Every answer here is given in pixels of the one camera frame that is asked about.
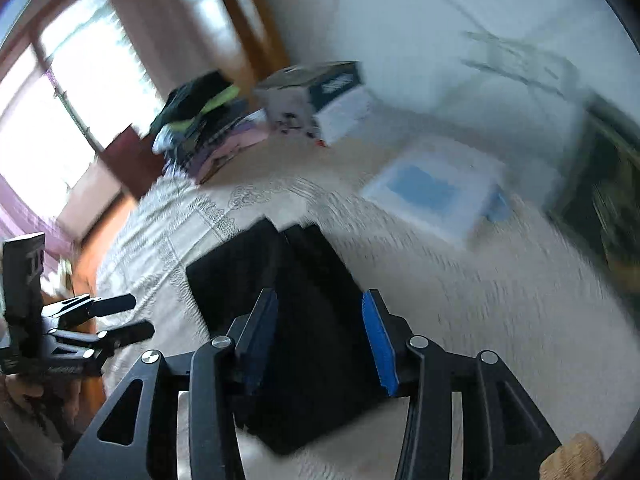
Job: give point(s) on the dark brown wooden cabinet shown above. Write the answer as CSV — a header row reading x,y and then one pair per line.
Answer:
x,y
126,166

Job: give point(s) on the white wall socket strip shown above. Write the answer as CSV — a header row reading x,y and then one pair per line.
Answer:
x,y
522,62

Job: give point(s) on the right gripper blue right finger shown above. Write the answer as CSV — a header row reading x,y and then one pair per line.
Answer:
x,y
388,336

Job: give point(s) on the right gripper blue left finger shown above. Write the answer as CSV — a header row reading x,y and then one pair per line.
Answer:
x,y
253,336

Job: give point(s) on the person's left hand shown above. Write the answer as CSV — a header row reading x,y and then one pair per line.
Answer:
x,y
60,407

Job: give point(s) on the white blue flat package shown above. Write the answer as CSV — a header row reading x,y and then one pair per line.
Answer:
x,y
442,187

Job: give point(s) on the grey printed cardboard box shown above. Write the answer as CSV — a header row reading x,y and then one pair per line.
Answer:
x,y
323,101

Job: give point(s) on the stack of folded clothes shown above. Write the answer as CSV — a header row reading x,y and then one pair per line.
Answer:
x,y
203,124

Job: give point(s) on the wooden door frame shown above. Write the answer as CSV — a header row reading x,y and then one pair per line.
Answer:
x,y
248,48

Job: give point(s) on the pale curtain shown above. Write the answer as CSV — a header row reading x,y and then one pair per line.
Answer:
x,y
173,47

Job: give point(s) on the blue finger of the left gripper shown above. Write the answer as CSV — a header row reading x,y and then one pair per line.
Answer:
x,y
123,336
100,307

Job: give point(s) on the dark green gold box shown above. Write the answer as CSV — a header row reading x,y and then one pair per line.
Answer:
x,y
597,206

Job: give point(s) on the black garment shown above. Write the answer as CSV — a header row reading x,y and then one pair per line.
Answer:
x,y
320,374

